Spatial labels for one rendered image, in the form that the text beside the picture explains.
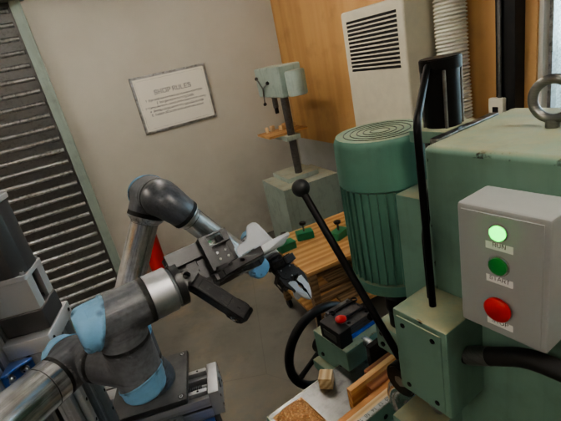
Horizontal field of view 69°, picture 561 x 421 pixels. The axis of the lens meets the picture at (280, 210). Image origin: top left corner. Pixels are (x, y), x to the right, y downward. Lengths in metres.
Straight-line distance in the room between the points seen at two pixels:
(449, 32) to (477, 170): 1.74
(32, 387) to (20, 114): 2.99
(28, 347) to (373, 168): 0.75
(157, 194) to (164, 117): 2.49
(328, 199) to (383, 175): 2.58
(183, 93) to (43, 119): 1.08
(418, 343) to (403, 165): 0.28
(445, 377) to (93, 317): 0.50
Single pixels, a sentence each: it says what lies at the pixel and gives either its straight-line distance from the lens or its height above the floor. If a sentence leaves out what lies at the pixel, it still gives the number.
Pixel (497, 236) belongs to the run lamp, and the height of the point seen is 1.45.
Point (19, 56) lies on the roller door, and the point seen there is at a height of 2.01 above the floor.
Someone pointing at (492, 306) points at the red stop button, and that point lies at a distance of 0.53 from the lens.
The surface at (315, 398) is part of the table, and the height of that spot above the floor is 0.90.
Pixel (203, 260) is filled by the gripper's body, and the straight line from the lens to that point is 0.71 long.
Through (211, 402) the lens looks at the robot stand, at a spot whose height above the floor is 0.74.
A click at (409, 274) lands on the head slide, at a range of 0.76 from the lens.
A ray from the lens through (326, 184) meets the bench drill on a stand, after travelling 3.25.
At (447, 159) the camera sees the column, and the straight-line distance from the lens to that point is 0.57.
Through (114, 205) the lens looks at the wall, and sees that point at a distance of 3.74.
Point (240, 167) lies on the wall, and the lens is 3.93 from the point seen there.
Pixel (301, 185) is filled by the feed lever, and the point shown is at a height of 1.44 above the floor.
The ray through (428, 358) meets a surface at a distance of 0.64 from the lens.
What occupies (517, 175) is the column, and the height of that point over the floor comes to 1.50.
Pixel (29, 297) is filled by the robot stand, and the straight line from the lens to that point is 0.96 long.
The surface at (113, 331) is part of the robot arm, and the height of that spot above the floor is 1.35.
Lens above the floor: 1.68
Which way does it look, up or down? 21 degrees down
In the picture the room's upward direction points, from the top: 12 degrees counter-clockwise
